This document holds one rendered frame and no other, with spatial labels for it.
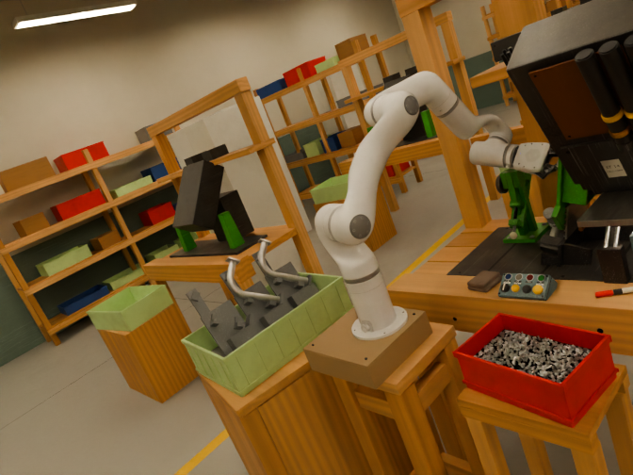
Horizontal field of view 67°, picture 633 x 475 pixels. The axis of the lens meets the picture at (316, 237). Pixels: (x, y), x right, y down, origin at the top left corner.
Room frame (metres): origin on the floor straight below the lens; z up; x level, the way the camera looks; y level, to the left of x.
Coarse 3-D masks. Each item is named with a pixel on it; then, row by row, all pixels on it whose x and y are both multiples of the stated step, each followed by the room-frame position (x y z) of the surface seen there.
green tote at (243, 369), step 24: (336, 288) 1.88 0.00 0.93; (240, 312) 2.07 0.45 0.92; (312, 312) 1.80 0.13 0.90; (336, 312) 1.86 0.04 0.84; (192, 336) 1.93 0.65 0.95; (264, 336) 1.67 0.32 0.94; (288, 336) 1.72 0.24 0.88; (312, 336) 1.78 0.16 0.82; (192, 360) 1.91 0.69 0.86; (216, 360) 1.65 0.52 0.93; (240, 360) 1.61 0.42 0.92; (264, 360) 1.65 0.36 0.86; (288, 360) 1.70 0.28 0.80; (240, 384) 1.58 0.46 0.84
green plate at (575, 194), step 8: (560, 168) 1.35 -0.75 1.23; (560, 176) 1.36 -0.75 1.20; (568, 176) 1.35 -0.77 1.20; (560, 184) 1.36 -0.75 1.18; (568, 184) 1.36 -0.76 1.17; (576, 184) 1.34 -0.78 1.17; (560, 192) 1.37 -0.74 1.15; (568, 192) 1.36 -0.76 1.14; (576, 192) 1.34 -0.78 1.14; (584, 192) 1.33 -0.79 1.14; (560, 200) 1.38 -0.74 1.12; (568, 200) 1.37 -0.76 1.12; (576, 200) 1.35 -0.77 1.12; (584, 200) 1.33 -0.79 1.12
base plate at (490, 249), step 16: (496, 240) 1.79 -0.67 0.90; (592, 240) 1.49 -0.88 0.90; (624, 240) 1.41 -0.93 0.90; (480, 256) 1.71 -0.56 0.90; (496, 256) 1.65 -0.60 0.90; (512, 256) 1.60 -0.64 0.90; (528, 256) 1.55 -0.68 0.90; (592, 256) 1.39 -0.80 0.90; (448, 272) 1.68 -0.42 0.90; (464, 272) 1.63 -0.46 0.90; (512, 272) 1.49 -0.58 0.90; (528, 272) 1.44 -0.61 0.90; (544, 272) 1.40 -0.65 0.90; (560, 272) 1.37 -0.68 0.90; (576, 272) 1.33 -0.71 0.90; (592, 272) 1.30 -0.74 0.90
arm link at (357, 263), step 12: (336, 204) 1.46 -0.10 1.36; (324, 216) 1.43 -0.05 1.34; (324, 228) 1.42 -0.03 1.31; (324, 240) 1.46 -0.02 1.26; (336, 252) 1.44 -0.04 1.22; (348, 252) 1.43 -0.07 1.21; (360, 252) 1.41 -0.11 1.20; (348, 264) 1.39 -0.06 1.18; (360, 264) 1.37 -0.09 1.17; (372, 264) 1.38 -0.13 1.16; (348, 276) 1.39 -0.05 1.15; (360, 276) 1.37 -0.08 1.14; (372, 276) 1.37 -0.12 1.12
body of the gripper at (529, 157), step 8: (520, 144) 1.58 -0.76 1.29; (528, 144) 1.55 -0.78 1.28; (536, 144) 1.53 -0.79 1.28; (544, 144) 1.51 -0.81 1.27; (520, 152) 1.56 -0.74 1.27; (528, 152) 1.54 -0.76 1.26; (536, 152) 1.52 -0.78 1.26; (544, 152) 1.50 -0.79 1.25; (512, 160) 1.56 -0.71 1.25; (520, 160) 1.54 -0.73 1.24; (528, 160) 1.52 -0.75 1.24; (536, 160) 1.50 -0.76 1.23; (544, 160) 1.49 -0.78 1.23; (520, 168) 1.54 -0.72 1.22; (528, 168) 1.51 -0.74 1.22; (536, 168) 1.49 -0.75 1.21
